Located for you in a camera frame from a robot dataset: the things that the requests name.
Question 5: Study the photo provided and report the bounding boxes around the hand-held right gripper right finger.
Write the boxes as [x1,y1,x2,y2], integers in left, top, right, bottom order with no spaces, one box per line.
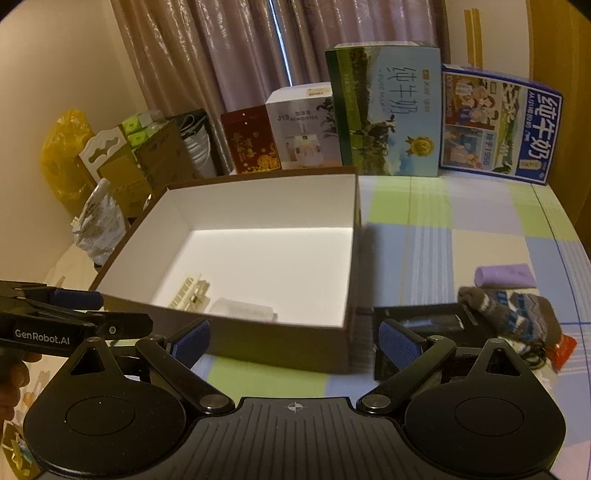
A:
[355,319,533,417]

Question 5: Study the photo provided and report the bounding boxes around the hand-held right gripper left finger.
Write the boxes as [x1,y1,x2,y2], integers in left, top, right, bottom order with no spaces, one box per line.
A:
[62,318,236,417]

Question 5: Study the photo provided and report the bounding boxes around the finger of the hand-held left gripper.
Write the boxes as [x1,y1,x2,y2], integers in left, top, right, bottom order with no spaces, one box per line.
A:
[21,286,105,312]
[83,311,154,343]

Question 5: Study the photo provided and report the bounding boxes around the black pouch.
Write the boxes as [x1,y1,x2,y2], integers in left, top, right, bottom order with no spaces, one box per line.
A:
[372,302,497,381]

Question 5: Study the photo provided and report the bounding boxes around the brown cardboard box white inside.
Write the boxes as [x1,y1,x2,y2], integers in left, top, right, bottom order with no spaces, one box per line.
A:
[88,166,362,376]

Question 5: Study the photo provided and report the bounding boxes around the clear bag with black cable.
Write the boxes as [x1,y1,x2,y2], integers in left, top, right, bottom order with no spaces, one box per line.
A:
[517,342,555,370]

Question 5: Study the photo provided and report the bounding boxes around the person's left hand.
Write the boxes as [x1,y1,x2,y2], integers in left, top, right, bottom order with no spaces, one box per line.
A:
[0,362,29,422]

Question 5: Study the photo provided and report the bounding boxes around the cream plastic comb-like piece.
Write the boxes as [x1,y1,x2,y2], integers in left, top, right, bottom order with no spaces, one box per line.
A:
[166,276,213,311]

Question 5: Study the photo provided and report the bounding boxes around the clear plastic pack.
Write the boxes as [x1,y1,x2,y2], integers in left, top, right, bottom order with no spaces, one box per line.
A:
[209,298,279,323]

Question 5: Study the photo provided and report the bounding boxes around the white plastic bag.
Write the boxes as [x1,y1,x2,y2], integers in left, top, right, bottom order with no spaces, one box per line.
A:
[71,180,130,266]

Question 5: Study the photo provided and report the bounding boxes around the checked tablecloth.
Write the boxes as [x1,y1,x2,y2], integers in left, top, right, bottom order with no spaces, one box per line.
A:
[189,173,591,480]

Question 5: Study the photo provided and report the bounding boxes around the grey patterned sock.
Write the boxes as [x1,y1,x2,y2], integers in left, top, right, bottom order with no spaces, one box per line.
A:
[457,286,563,344]

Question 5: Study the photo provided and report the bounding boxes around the purple case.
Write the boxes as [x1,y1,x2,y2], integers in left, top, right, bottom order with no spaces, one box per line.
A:
[475,263,536,289]

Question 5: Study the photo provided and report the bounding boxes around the yellow plastic bag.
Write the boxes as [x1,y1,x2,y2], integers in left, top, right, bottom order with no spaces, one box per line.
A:
[41,109,95,217]

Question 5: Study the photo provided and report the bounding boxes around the brown cardboard carton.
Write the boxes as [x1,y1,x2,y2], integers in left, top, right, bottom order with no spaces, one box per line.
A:
[134,121,197,185]

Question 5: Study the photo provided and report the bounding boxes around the red snack packet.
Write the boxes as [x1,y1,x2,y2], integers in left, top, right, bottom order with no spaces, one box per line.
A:
[549,335,579,372]

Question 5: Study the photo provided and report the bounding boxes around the green and white small boxes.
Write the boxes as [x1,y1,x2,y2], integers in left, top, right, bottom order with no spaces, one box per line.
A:
[122,111,162,148]

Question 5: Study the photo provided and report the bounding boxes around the red brown box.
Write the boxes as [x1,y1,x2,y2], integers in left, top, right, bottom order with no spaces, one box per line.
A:
[221,105,282,175]

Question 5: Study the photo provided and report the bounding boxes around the green milk carton box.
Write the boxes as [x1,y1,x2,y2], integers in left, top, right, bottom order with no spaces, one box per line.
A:
[324,42,443,178]

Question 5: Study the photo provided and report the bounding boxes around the white appliance box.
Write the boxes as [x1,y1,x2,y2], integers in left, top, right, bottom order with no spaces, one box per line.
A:
[265,83,343,171]

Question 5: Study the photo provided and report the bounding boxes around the blue milk carton box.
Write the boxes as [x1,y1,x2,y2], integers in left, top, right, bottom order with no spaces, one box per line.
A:
[438,64,565,186]

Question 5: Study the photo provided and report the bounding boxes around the beige curtain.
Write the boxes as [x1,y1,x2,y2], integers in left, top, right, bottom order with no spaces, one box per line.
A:
[111,0,448,176]

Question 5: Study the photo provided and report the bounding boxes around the wooden panel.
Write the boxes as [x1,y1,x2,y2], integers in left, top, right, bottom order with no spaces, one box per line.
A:
[445,0,591,93]

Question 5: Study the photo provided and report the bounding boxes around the yellow box with white handle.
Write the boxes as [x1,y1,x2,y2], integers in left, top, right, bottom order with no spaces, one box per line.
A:
[78,129,155,217]

